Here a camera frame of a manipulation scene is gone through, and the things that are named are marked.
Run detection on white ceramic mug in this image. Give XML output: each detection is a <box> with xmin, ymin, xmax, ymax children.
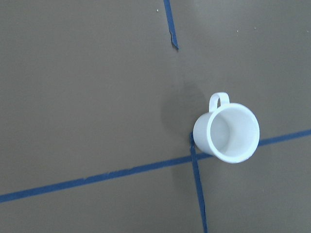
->
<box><xmin>192</xmin><ymin>92</ymin><xmax>260</xmax><ymax>164</ymax></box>

